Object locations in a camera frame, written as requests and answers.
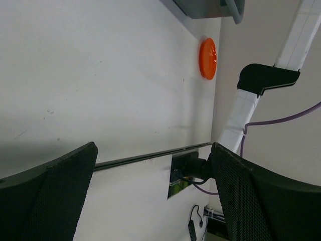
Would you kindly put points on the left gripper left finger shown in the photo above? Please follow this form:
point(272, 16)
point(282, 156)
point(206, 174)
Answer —
point(45, 202)

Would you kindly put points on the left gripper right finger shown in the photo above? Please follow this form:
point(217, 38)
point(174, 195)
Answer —
point(259, 204)

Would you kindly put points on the grey plastic bin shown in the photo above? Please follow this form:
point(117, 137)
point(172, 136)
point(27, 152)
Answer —
point(207, 9)

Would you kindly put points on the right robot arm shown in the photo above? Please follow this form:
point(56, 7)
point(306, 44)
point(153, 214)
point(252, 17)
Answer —
point(255, 79)

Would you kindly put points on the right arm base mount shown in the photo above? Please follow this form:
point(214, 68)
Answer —
point(189, 169)

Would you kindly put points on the orange plate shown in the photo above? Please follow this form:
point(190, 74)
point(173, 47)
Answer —
point(208, 59)

